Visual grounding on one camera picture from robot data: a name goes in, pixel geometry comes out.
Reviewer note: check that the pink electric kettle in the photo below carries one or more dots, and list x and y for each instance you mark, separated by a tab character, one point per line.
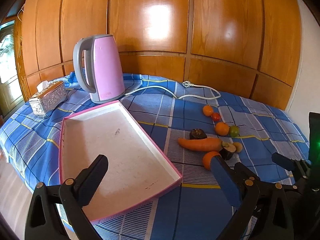
98	68

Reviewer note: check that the wooden door with window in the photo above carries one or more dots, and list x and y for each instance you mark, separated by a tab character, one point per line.
11	94

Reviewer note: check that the green tomato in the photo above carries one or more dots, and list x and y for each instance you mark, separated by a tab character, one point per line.
234	131

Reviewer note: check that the dark round eggplant slice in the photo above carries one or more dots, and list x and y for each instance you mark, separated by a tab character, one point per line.
197	134

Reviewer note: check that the wooden wall panelling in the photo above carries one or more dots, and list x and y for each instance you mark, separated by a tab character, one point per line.
250	48

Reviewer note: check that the small far orange tangerine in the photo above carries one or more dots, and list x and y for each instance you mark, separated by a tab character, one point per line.
207	110

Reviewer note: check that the large orange tangerine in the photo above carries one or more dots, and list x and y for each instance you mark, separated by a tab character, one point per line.
207	159

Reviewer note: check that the red tomato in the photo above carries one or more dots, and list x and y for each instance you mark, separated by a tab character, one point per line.
216	117

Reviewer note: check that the orange carrot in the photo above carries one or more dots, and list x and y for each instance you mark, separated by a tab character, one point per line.
203	145

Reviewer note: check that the blue plaid tablecloth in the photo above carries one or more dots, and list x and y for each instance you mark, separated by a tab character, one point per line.
166	110

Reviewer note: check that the pale yellow potato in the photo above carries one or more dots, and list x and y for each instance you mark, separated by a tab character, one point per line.
238	147

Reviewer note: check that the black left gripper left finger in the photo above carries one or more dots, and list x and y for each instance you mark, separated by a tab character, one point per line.
43	220

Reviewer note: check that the silver ornate tissue box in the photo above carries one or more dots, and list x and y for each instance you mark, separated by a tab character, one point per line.
48	96

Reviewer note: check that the eggplant chunk with pale face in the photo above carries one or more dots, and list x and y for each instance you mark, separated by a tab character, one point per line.
227	150

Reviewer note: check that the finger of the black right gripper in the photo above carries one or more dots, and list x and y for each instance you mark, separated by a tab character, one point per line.
285	160

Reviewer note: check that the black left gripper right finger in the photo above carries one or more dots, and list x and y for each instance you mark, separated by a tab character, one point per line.
267	202

